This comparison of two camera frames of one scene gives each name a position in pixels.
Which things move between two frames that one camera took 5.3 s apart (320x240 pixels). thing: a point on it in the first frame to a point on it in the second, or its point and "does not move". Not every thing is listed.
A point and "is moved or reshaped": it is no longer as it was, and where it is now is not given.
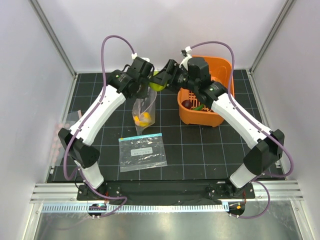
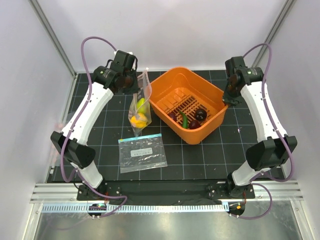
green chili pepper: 199,108 to 185,120
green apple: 156,87 to 143,106
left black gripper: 145,93 to 134,88
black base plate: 166,192 does not move
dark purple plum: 186,103 to 201,114
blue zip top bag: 141,152 does not move
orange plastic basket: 220,70 is moved or reshaped
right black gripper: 174,69 to 228,99
